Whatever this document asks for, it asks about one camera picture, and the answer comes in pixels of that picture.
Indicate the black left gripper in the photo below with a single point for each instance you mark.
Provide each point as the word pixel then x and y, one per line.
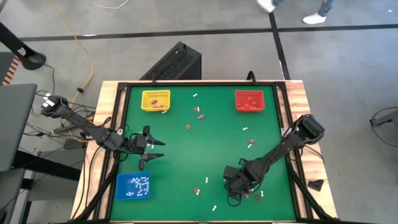
pixel 140 144

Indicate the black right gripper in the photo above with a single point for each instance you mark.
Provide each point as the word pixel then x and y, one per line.
pixel 236 180

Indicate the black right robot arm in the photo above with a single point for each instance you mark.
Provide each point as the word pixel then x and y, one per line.
pixel 280 149

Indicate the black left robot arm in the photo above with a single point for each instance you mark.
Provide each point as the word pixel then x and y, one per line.
pixel 99 135

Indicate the green table mat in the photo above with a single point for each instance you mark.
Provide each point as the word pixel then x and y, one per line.
pixel 202 140

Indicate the blue plastic bin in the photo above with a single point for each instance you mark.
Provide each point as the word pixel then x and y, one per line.
pixel 122 186

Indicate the yellow plastic basket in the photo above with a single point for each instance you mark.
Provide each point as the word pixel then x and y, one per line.
pixel 146 96

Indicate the red plastic basket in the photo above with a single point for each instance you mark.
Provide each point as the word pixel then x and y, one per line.
pixel 241 96

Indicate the black computer tower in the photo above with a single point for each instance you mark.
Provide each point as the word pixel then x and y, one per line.
pixel 174 63

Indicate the black desk leg bar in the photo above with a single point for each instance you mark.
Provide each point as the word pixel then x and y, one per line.
pixel 46 165

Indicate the grey desk top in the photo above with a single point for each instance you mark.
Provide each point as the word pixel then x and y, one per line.
pixel 15 124

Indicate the black floor stand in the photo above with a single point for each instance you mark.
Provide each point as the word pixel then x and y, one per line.
pixel 31 59

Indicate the person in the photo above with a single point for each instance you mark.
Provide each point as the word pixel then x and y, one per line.
pixel 314 19

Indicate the black diagonal frame strut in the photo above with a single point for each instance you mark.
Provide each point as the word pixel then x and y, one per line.
pixel 306 196
pixel 99 194

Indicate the black triangular bracket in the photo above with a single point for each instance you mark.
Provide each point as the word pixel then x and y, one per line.
pixel 316 185

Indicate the black arch bracket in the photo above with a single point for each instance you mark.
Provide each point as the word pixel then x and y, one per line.
pixel 251 77

